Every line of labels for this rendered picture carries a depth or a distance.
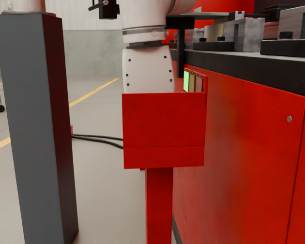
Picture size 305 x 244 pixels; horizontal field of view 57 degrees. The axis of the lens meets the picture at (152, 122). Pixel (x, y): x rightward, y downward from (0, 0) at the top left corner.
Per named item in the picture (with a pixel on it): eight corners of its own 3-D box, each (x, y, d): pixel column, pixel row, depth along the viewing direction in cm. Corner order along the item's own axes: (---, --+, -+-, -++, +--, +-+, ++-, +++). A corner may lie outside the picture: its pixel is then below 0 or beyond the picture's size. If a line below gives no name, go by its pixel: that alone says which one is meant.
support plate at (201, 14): (145, 19, 110) (145, 16, 109) (211, 20, 113) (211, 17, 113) (151, 14, 92) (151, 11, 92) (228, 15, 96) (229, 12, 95)
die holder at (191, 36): (172, 48, 184) (173, 32, 181) (181, 48, 184) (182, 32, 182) (193, 49, 136) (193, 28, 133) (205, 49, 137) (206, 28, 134)
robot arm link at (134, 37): (165, 27, 58) (166, 42, 59) (122, 31, 57) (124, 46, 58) (171, 24, 50) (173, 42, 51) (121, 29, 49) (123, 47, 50)
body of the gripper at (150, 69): (168, 38, 58) (172, 92, 61) (118, 42, 57) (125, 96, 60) (175, 37, 51) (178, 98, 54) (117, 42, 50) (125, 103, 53)
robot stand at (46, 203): (25, 253, 126) (-8, 13, 100) (44, 228, 143) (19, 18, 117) (65, 255, 125) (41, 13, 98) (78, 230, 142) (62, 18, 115)
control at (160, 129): (124, 137, 75) (122, 68, 70) (184, 135, 76) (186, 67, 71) (123, 169, 55) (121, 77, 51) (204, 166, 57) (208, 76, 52)
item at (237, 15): (214, 24, 111) (214, 16, 110) (221, 24, 111) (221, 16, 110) (235, 21, 91) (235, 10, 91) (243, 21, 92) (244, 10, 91)
